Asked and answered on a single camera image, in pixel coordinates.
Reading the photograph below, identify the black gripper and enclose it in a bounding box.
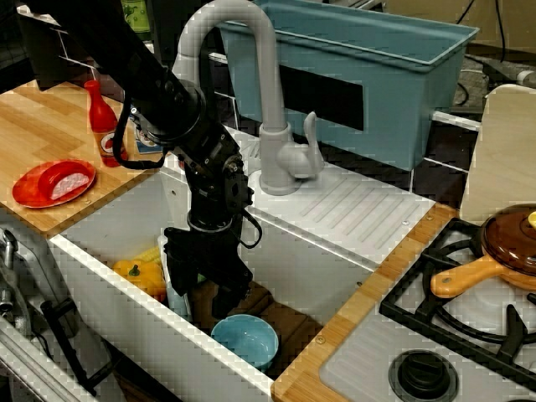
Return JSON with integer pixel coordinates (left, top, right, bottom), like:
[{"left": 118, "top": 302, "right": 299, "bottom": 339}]
[{"left": 162, "top": 225, "right": 255, "bottom": 320}]

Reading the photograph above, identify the light blue bowl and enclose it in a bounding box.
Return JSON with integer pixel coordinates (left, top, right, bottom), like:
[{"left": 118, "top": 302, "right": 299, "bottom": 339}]
[{"left": 210, "top": 313, "right": 281, "bottom": 374}]

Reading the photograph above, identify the yellow toy corn cob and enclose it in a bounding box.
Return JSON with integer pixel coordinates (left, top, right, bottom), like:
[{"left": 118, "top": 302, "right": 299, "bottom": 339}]
[{"left": 133, "top": 245, "right": 163, "bottom": 265}]

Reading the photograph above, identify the yellow toy bell pepper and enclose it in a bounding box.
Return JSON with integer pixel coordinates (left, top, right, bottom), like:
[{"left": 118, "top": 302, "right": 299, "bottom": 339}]
[{"left": 111, "top": 258, "right": 168, "bottom": 303}]

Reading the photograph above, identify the white blue milk carton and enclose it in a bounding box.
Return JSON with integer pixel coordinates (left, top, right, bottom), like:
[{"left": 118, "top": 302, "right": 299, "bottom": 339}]
[{"left": 132, "top": 111, "right": 165, "bottom": 157}]

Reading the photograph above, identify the grey toy faucet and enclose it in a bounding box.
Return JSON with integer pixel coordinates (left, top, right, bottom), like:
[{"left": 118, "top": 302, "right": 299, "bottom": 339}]
[{"left": 172, "top": 0, "right": 324, "bottom": 197}]

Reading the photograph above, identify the white toy sink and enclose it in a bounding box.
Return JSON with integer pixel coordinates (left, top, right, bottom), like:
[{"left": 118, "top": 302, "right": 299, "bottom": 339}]
[{"left": 48, "top": 125, "right": 437, "bottom": 398}]

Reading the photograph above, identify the red toy food pink face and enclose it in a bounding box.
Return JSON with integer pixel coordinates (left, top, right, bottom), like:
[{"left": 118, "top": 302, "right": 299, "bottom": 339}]
[{"left": 38, "top": 161, "right": 97, "bottom": 201}]

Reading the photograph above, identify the white stove top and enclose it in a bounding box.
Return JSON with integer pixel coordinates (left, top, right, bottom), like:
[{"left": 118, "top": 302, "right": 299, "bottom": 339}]
[{"left": 320, "top": 250, "right": 536, "bottom": 402}]

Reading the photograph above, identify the red toy bottle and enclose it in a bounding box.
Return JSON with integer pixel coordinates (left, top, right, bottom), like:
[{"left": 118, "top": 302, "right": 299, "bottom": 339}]
[{"left": 84, "top": 80, "right": 129, "bottom": 168}]

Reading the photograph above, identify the grey metal clamp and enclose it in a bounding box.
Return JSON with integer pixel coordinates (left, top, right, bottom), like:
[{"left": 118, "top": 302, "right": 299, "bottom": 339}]
[{"left": 0, "top": 228, "right": 33, "bottom": 336}]

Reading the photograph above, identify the red plate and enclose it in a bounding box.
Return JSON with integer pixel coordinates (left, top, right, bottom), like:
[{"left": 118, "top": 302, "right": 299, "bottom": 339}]
[{"left": 12, "top": 160, "right": 98, "bottom": 209}]

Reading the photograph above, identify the black stove grate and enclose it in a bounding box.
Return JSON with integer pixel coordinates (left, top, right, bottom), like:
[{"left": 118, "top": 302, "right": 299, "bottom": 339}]
[{"left": 379, "top": 216, "right": 536, "bottom": 374}]

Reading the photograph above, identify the black stove knob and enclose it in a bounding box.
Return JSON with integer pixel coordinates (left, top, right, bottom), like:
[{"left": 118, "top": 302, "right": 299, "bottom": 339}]
[{"left": 388, "top": 349, "right": 459, "bottom": 402}]

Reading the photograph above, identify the teal plastic bin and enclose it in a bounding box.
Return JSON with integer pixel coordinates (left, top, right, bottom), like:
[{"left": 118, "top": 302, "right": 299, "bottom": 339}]
[{"left": 216, "top": 0, "right": 481, "bottom": 173}]

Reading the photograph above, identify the black box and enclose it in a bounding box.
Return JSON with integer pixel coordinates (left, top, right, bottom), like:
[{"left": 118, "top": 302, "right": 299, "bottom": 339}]
[{"left": 16, "top": 0, "right": 98, "bottom": 92}]

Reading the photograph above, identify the brown pan lid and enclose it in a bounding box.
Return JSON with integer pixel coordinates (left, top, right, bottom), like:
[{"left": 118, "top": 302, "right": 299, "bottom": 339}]
[{"left": 479, "top": 204, "right": 536, "bottom": 274}]

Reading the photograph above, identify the light wooden board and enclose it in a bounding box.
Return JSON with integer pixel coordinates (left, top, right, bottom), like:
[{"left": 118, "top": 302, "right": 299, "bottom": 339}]
[{"left": 459, "top": 83, "right": 536, "bottom": 223}]

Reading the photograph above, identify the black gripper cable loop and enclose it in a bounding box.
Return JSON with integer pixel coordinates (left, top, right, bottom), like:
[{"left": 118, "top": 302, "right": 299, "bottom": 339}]
[{"left": 240, "top": 208, "right": 264, "bottom": 250}]

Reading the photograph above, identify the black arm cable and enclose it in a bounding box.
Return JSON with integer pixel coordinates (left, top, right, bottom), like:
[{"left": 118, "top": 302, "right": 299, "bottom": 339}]
[{"left": 111, "top": 95, "right": 166, "bottom": 170}]

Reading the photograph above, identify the black clamp handle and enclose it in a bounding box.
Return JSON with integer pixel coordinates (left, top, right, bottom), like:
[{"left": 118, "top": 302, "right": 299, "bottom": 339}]
[{"left": 40, "top": 296, "right": 123, "bottom": 398}]

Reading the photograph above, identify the aluminium rail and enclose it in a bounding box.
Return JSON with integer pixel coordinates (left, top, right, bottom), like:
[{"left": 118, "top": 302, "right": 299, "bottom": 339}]
[{"left": 0, "top": 313, "right": 87, "bottom": 402}]

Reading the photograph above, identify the pan with orange handle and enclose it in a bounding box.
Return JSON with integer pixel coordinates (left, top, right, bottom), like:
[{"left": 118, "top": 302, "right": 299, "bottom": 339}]
[{"left": 430, "top": 254, "right": 536, "bottom": 299}]

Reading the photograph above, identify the black hanging cable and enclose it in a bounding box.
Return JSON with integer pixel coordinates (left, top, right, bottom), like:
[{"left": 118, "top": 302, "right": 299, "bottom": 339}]
[{"left": 495, "top": 0, "right": 508, "bottom": 63}]

